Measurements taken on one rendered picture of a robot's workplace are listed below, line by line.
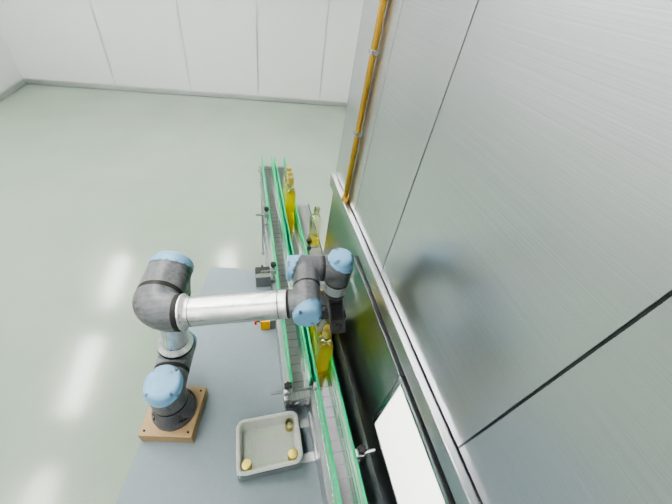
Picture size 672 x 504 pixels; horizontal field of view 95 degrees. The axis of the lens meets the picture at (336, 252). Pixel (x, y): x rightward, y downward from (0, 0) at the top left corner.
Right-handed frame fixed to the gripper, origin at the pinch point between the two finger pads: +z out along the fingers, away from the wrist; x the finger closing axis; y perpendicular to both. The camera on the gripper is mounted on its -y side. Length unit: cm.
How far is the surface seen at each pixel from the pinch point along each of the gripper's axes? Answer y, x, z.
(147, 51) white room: 585, 170, 51
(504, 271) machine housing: -32, -15, -63
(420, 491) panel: -51, -12, -3
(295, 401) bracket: -11.9, 11.7, 27.9
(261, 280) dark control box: 56, 20, 34
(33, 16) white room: 585, 309, 22
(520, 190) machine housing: -26, -15, -75
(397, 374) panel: -26.2, -11.9, -16.0
